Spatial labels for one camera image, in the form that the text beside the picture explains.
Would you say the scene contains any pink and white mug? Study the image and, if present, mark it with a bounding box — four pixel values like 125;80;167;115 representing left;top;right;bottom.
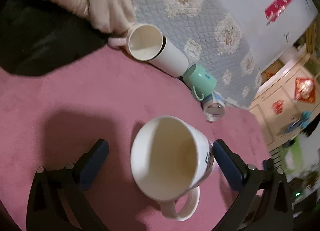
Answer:
130;115;217;221

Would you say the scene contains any blue and white cup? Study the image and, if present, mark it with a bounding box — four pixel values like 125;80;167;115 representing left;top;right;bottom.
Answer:
201;91;225;122

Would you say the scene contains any white cylindrical cup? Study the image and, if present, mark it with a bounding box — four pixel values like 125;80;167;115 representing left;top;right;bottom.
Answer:
149;36;189;78

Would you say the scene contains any red round paper cutting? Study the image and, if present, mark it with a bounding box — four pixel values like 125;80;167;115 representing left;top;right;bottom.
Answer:
272;99;284;115

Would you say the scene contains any cream panelled door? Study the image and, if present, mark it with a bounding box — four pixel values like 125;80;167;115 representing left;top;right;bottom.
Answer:
249;54;319;151

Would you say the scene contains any red diamond fu sticker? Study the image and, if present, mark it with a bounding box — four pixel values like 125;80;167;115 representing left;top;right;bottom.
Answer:
294;78;316;104

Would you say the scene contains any mint green mug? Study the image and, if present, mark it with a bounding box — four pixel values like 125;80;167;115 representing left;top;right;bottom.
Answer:
183;64;217;101

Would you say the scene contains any cream white mug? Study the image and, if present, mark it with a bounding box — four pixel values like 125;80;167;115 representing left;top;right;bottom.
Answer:
107;23;163;61

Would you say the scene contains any blue quilted floral bedspread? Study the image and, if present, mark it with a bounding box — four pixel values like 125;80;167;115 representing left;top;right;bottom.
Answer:
135;0;261;109

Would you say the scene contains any red vertical wall banner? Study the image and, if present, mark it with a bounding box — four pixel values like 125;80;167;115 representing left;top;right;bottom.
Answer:
265;0;293;25

